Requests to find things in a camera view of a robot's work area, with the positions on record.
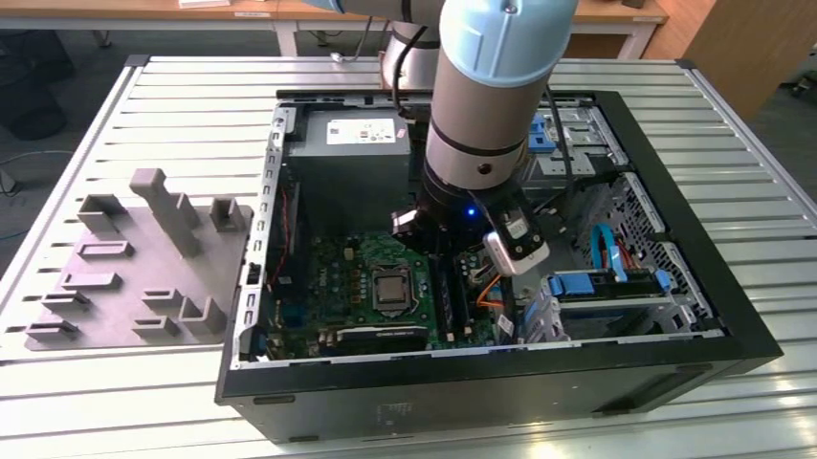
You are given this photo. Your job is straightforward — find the CPU socket with metal cover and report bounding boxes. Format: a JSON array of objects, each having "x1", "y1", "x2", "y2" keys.
[{"x1": 367, "y1": 263, "x2": 417, "y2": 315}]

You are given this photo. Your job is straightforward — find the grey power supply unit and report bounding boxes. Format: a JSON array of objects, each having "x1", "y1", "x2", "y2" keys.
[{"x1": 283, "y1": 108, "x2": 424, "y2": 235}]

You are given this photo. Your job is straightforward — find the silver CPU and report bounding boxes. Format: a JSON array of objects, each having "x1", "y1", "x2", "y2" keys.
[{"x1": 374, "y1": 275, "x2": 410, "y2": 307}]

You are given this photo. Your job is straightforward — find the green motherboard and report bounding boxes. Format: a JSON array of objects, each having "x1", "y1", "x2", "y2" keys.
[{"x1": 271, "y1": 228, "x2": 512, "y2": 360}]

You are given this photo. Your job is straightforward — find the blue plastic drive latch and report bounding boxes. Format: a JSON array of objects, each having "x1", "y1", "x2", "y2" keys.
[{"x1": 528, "y1": 117, "x2": 556, "y2": 155}]

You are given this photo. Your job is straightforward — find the hard disk in blue carrier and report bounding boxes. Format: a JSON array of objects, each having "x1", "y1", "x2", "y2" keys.
[{"x1": 546, "y1": 268, "x2": 673, "y2": 301}]

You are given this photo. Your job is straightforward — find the black graphics card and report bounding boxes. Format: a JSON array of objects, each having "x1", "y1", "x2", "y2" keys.
[{"x1": 335, "y1": 324, "x2": 430, "y2": 356}]

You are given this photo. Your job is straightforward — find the grey metal drive cage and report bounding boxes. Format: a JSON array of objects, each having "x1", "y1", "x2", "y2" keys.
[{"x1": 526, "y1": 102, "x2": 633, "y2": 207}]

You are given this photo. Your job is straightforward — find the grey metal disk bay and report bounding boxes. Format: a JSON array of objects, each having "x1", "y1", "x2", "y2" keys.
[{"x1": 522, "y1": 274, "x2": 724, "y2": 343}]

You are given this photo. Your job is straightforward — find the black PC case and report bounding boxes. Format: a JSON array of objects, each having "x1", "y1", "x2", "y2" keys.
[{"x1": 214, "y1": 88, "x2": 785, "y2": 446}]

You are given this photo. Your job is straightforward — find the grey parts rack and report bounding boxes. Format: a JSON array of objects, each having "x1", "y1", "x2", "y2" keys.
[{"x1": 23, "y1": 167, "x2": 255, "y2": 353}]

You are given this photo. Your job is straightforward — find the brown wooden cabinet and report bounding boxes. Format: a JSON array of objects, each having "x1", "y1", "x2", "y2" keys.
[{"x1": 680, "y1": 0, "x2": 817, "y2": 123}]

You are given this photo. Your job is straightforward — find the black bag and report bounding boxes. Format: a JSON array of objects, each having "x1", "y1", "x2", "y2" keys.
[{"x1": 0, "y1": 29, "x2": 76, "y2": 141}]

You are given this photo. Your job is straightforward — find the silver wrist camera black mount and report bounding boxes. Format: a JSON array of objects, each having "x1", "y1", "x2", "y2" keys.
[{"x1": 469, "y1": 188, "x2": 552, "y2": 277}]

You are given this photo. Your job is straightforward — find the orange data cable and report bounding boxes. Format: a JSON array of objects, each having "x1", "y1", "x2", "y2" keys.
[{"x1": 476, "y1": 274, "x2": 513, "y2": 312}]

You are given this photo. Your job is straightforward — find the blue data cable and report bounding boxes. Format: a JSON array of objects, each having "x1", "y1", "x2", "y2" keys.
[{"x1": 590, "y1": 223, "x2": 632, "y2": 282}]

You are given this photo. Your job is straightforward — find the thick black cable bundle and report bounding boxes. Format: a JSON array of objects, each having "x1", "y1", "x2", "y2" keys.
[{"x1": 529, "y1": 171, "x2": 630, "y2": 226}]

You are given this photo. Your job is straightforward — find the wooden desk white frame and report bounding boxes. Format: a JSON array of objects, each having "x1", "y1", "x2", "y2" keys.
[{"x1": 0, "y1": 0, "x2": 671, "y2": 61}]

